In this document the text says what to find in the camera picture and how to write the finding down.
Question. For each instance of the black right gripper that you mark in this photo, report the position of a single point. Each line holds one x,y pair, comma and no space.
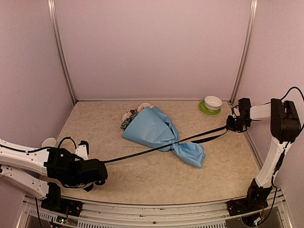
230,124

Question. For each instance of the black printed ribbon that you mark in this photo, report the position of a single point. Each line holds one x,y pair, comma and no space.
204,140

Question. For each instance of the fake flower bunch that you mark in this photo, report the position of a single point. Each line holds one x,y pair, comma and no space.
129,116

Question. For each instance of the blue wrapping paper sheet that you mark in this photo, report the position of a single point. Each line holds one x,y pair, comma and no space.
153,128

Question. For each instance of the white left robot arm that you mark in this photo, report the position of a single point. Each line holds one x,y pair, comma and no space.
16,163

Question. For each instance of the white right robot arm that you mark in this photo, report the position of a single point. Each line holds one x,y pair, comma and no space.
285,127

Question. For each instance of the white ceramic bowl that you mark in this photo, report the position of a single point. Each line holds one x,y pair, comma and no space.
213,103

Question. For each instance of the white blue paper cup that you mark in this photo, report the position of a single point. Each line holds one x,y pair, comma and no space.
49,142

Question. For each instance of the green plastic saucer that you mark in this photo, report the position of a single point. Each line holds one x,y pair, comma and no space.
205,110

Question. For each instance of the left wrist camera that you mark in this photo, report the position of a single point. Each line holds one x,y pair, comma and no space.
82,150

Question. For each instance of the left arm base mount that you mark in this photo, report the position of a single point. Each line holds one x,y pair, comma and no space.
54,202

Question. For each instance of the aluminium table frame rail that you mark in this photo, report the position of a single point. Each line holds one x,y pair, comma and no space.
94,214

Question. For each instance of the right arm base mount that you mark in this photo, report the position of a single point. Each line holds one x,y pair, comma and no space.
255,199

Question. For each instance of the right corner metal post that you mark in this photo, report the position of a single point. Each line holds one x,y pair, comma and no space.
245,50

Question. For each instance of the corner metal post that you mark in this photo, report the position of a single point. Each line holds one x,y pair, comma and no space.
60,50
245,50

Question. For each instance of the left corner metal post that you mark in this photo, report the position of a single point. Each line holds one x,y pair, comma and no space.
60,50

